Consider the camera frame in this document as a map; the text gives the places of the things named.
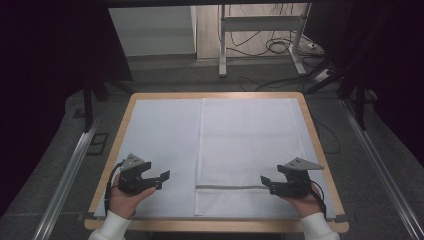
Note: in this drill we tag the black floor plate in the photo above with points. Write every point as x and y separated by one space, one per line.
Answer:
98 144

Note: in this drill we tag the aluminium floor rail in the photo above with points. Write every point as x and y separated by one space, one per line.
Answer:
63 186
383 173

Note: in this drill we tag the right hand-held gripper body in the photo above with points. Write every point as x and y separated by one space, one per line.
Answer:
296 183

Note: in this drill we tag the black curtain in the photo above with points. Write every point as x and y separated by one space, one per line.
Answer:
400 66
43 66

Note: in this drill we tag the black tape corner piece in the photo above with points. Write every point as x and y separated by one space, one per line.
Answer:
88 216
341 218

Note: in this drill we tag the wooden edged table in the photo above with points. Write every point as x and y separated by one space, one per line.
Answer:
216 226

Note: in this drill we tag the person's right hand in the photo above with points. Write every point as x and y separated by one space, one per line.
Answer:
305 205

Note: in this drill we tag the person's left hand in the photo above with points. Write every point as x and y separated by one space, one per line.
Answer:
123 203

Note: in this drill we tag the white metal desk frame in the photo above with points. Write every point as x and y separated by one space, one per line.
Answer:
260 23

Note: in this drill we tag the white table mat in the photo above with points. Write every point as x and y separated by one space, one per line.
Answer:
160 140

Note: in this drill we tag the white cabinet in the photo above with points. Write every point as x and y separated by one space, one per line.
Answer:
153 30

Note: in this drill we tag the white power strip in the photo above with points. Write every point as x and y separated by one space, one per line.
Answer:
323 75

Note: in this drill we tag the white cloth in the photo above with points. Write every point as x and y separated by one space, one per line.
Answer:
246 140

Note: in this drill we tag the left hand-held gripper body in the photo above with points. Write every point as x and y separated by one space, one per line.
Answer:
130 180

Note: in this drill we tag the black metal stand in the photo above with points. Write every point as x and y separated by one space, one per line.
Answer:
88 106
360 106

